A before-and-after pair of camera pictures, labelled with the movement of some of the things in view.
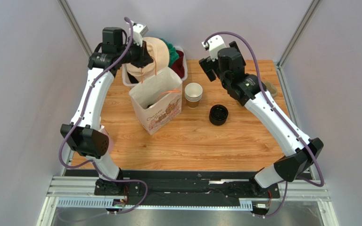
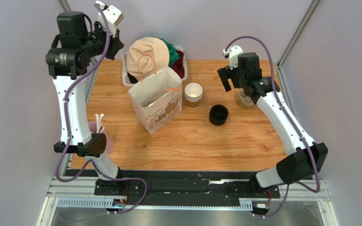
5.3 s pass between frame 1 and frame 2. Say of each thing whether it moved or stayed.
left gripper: moved
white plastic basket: stayed
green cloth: stayed
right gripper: moved
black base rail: stayed
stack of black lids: stayed
